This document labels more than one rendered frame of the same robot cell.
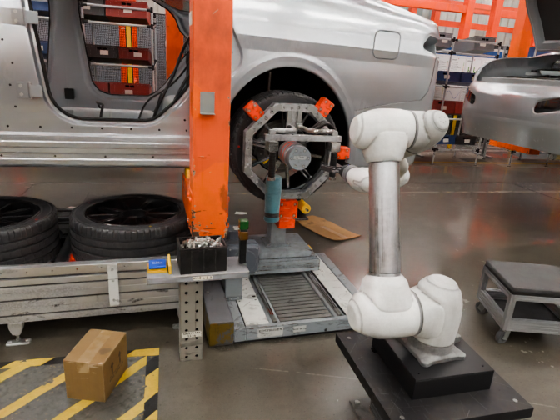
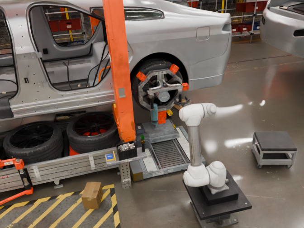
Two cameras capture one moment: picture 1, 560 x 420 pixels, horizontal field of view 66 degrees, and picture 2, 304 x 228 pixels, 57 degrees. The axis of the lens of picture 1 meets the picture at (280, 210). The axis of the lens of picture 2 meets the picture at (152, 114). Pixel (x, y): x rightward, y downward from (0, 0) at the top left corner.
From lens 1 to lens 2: 126 cm
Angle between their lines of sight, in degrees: 13
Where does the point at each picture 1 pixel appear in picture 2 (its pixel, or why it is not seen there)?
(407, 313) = (204, 178)
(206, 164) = (124, 114)
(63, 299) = (73, 169)
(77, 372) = (87, 200)
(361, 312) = (187, 180)
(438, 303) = (216, 173)
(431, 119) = (209, 109)
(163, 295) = not seen: hidden behind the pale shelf
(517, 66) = not seen: outside the picture
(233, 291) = not seen: hidden behind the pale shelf
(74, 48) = (44, 27)
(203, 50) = (117, 73)
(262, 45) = (142, 45)
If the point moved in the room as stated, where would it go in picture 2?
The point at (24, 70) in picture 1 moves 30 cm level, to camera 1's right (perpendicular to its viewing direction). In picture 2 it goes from (39, 76) to (66, 75)
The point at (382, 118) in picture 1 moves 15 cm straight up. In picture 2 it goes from (190, 111) to (190, 96)
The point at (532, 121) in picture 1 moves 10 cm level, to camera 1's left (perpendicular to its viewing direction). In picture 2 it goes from (292, 40) to (286, 40)
